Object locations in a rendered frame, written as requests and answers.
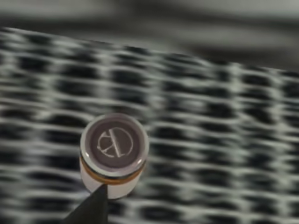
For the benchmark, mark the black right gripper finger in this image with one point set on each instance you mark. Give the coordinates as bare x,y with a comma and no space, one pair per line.
93,207

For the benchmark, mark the white jar with dark lid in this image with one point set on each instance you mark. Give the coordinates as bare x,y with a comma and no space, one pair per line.
114,149

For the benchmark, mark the black white checkered tablecloth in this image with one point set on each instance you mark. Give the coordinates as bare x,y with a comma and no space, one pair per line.
210,130

